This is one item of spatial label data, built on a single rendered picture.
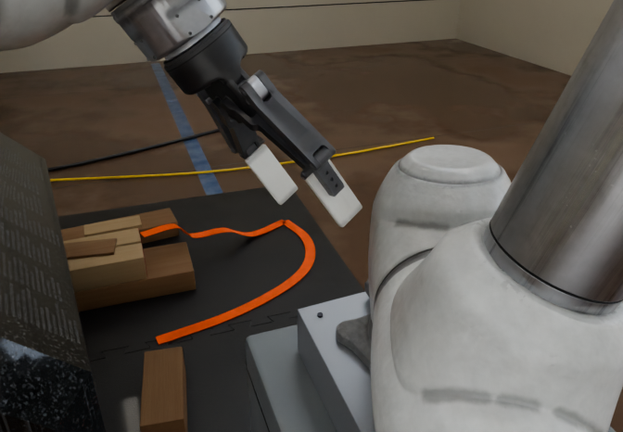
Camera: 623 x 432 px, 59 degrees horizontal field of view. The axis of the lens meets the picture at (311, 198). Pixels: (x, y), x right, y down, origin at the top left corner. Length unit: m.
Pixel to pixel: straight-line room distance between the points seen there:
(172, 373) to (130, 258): 0.60
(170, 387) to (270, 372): 0.98
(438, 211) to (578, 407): 0.21
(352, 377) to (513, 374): 0.35
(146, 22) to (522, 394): 0.40
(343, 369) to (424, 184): 0.28
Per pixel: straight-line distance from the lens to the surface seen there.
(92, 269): 2.24
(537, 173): 0.37
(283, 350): 0.84
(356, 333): 0.73
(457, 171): 0.55
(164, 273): 2.29
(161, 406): 1.72
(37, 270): 1.41
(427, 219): 0.54
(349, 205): 0.53
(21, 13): 0.33
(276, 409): 0.77
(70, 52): 6.33
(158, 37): 0.50
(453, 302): 0.38
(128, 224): 2.68
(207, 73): 0.50
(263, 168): 0.63
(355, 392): 0.69
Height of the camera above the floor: 1.37
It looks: 27 degrees down
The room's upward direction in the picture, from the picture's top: straight up
